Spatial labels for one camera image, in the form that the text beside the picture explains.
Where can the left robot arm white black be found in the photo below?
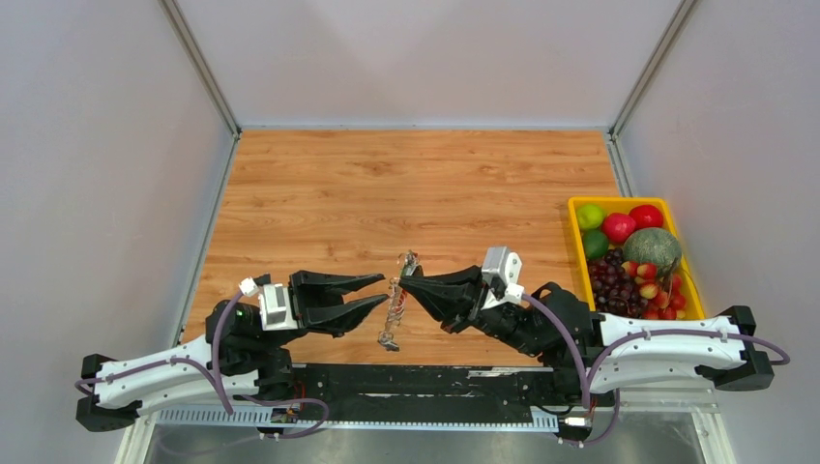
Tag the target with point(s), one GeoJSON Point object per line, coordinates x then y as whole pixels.
{"type": "Point", "coordinates": [242, 357]}

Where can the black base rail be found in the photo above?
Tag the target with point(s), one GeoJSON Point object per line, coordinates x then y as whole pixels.
{"type": "Point", "coordinates": [384, 391]}

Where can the red apple left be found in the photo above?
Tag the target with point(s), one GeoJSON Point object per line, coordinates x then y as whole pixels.
{"type": "Point", "coordinates": [617, 227]}

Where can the purple grape bunch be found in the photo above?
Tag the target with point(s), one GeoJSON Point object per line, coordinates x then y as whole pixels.
{"type": "Point", "coordinates": [615, 286]}

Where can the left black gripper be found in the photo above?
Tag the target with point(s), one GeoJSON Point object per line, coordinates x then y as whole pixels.
{"type": "Point", "coordinates": [320, 308]}

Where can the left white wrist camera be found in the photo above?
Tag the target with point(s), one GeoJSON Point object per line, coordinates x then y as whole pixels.
{"type": "Point", "coordinates": [274, 302]}

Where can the small red peaches cluster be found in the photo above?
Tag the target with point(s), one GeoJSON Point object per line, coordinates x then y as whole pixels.
{"type": "Point", "coordinates": [651, 295]}

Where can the red handled metal key organizer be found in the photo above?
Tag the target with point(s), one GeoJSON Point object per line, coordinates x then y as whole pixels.
{"type": "Point", "coordinates": [409, 265]}

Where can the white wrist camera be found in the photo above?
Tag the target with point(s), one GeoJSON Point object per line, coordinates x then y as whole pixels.
{"type": "Point", "coordinates": [274, 302]}
{"type": "Point", "coordinates": [500, 270]}

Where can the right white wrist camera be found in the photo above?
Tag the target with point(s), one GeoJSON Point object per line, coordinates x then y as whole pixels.
{"type": "Point", "coordinates": [500, 270]}

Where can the light green apple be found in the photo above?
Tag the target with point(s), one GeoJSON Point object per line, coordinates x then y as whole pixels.
{"type": "Point", "coordinates": [590, 216]}

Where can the slotted white cable duct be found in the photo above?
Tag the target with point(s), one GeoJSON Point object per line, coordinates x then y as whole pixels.
{"type": "Point", "coordinates": [533, 420]}

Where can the red apple right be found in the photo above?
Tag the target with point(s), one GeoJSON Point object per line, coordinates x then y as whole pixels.
{"type": "Point", "coordinates": [647, 216]}

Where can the yellow plastic fruit bin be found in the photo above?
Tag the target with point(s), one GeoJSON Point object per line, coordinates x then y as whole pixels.
{"type": "Point", "coordinates": [622, 205]}

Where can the green netted melon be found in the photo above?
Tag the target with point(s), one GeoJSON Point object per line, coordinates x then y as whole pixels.
{"type": "Point", "coordinates": [656, 246]}

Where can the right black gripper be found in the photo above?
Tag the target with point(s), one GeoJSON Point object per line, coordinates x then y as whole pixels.
{"type": "Point", "coordinates": [439, 297]}

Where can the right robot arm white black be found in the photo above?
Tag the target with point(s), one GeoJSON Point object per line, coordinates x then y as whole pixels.
{"type": "Point", "coordinates": [590, 352]}

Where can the red apple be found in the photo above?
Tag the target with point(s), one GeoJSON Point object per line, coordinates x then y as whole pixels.
{"type": "Point", "coordinates": [617, 227]}
{"type": "Point", "coordinates": [647, 216]}

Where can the dark green lime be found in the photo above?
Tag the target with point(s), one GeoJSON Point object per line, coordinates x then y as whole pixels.
{"type": "Point", "coordinates": [595, 244]}

